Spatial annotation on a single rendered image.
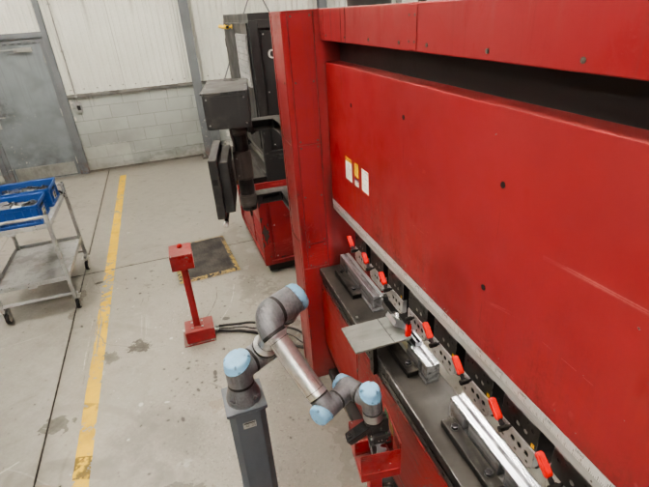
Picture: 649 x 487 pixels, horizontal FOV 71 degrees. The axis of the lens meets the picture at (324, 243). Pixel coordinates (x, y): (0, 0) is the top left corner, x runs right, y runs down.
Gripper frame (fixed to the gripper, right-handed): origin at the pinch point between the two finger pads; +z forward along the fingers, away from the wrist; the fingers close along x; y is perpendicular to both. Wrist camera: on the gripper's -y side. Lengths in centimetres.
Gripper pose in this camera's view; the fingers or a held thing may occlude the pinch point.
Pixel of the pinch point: (372, 454)
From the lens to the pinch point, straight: 196.6
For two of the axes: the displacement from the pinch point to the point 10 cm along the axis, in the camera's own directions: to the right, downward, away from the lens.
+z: 1.4, 8.7, 4.7
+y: 9.7, -2.1, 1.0
